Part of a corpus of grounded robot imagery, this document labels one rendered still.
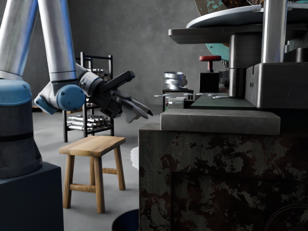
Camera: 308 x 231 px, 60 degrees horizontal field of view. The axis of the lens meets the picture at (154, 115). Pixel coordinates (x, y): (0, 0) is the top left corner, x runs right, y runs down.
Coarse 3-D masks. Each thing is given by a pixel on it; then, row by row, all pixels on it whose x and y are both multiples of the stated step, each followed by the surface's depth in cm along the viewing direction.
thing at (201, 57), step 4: (200, 56) 87; (204, 56) 86; (208, 56) 86; (212, 56) 86; (216, 56) 85; (220, 56) 86; (200, 60) 88; (204, 60) 88; (208, 60) 88; (212, 60) 88; (216, 60) 88; (220, 60) 89; (208, 64) 89; (212, 64) 88; (208, 68) 89; (212, 68) 89
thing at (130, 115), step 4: (132, 104) 84; (124, 108) 85; (132, 108) 83; (136, 108) 83; (128, 112) 84; (132, 112) 84; (136, 112) 83; (140, 112) 83; (144, 112) 83; (128, 116) 84; (132, 116) 84; (136, 116) 84; (144, 116) 83; (128, 120) 84; (132, 120) 84
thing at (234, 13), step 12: (216, 12) 44; (228, 12) 43; (240, 12) 42; (252, 12) 42; (288, 12) 42; (300, 12) 42; (192, 24) 50; (204, 24) 50; (216, 24) 50; (228, 24) 50; (240, 24) 50
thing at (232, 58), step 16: (176, 32) 51; (192, 32) 50; (208, 32) 50; (224, 32) 49; (240, 32) 48; (256, 32) 48; (288, 32) 48; (304, 32) 48; (240, 48) 51; (256, 48) 50; (240, 64) 51; (256, 64) 50; (240, 80) 51; (240, 96) 52
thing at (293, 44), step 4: (300, 36) 51; (304, 36) 49; (292, 40) 57; (296, 40) 54; (300, 40) 51; (304, 40) 49; (292, 44) 57; (296, 44) 54; (300, 44) 51; (304, 44) 49; (292, 48) 57; (296, 48) 54
